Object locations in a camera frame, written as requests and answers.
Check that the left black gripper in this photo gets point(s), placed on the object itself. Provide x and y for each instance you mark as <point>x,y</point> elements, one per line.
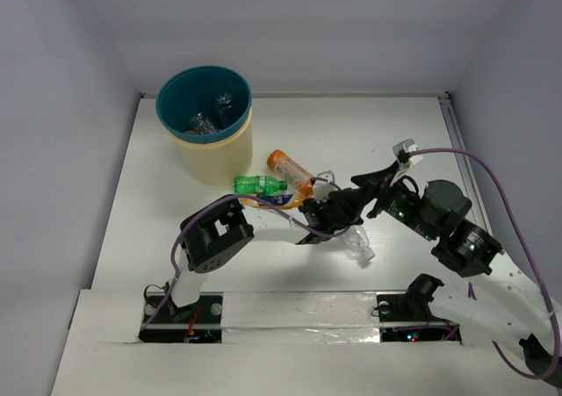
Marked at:
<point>320,212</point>

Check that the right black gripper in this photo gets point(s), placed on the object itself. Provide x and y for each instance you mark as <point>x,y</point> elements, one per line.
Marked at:
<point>375,183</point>

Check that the clear ribbed plastic bottle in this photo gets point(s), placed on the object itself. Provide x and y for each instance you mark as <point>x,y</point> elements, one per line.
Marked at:
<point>357,246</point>

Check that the orange bottle white label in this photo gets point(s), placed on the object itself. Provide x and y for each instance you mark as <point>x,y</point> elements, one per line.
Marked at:
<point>296,176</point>

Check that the yellow bottle blue label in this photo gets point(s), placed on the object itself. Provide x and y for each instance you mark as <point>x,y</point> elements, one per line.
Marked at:
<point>281,201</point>

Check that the green plastic bottle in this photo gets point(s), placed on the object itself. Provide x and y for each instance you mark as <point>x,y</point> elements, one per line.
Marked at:
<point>259,185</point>

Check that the clear bottle blue label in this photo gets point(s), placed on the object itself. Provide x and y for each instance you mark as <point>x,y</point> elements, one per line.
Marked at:
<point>225,109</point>

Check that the clear bottle white cap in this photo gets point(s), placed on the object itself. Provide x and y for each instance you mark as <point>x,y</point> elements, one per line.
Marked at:
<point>202,124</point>

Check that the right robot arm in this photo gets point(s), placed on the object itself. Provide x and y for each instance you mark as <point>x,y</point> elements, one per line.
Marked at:
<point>526,319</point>

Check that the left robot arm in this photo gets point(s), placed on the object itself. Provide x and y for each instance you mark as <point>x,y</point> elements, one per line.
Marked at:
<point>212,237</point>

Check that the teal and cream bin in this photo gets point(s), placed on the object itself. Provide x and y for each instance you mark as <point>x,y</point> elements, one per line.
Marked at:
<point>215,158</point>

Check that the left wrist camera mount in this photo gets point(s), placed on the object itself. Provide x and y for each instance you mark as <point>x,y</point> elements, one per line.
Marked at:
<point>323,184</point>

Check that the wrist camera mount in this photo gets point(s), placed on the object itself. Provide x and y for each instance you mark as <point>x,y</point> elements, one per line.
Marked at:
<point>404,154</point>
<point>323,184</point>

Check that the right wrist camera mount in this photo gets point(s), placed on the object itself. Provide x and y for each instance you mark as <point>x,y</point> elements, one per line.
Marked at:
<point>404,154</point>

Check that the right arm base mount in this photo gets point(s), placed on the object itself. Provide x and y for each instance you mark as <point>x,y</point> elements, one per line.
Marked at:
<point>405,316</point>

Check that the silver taped front rail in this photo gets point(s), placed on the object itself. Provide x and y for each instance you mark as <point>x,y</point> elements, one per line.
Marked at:
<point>307,318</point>

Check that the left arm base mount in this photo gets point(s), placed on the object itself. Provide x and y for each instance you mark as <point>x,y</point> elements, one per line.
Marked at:
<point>197,323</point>

